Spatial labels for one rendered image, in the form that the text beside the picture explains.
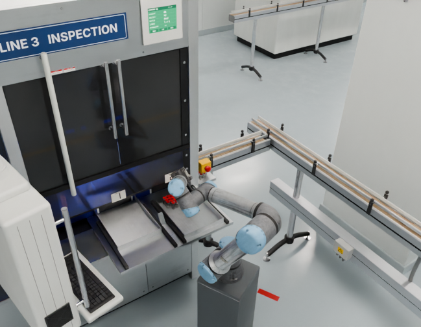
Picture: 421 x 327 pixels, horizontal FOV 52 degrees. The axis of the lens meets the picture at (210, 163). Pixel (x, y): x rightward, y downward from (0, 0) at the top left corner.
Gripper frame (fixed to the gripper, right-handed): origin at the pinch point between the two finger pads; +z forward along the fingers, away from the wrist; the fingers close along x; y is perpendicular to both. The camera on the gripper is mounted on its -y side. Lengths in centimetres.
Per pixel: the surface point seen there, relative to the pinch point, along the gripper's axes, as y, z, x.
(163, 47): 64, -9, -23
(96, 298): -28, -32, 61
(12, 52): 84, -52, 28
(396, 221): -78, 15, -91
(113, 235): -9, 0, 51
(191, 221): -24.6, 13.0, 11.9
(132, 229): -11.9, 4.8, 41.5
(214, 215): -28.7, 19.0, -0.9
